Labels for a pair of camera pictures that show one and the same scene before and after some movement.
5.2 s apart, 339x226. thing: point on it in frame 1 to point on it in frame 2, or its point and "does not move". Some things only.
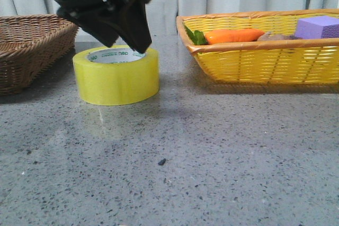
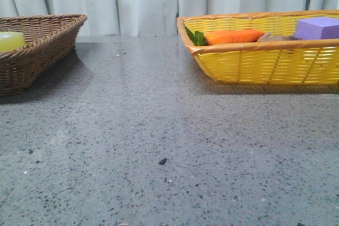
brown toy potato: [267, 36] does not move
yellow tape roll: [116, 75] to [11, 41]
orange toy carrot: [216, 36] does not move
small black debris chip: [162, 162] does not move
